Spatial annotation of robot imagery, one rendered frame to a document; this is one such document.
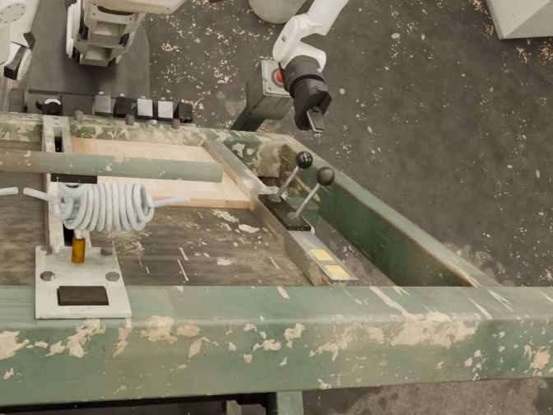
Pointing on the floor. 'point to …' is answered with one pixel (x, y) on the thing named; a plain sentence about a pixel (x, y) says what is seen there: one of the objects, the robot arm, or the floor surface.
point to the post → (246, 123)
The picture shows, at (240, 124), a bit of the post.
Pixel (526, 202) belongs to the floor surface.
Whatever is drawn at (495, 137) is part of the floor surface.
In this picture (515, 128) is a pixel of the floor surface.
